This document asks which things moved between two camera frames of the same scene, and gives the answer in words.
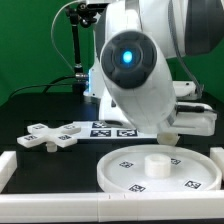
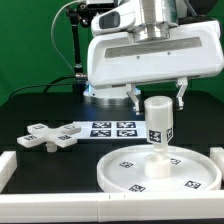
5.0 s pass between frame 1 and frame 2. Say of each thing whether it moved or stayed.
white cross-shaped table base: stayed
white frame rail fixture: stayed
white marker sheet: stayed
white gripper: moved
